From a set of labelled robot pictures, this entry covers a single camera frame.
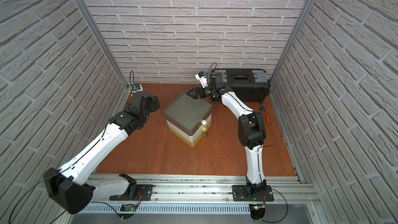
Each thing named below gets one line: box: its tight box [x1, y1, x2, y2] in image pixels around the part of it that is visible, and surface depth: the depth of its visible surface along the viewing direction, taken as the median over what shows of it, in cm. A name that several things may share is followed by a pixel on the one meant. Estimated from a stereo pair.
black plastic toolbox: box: [213, 68, 272, 103], surface depth 103 cm
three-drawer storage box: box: [163, 91, 213, 148], surface depth 83 cm
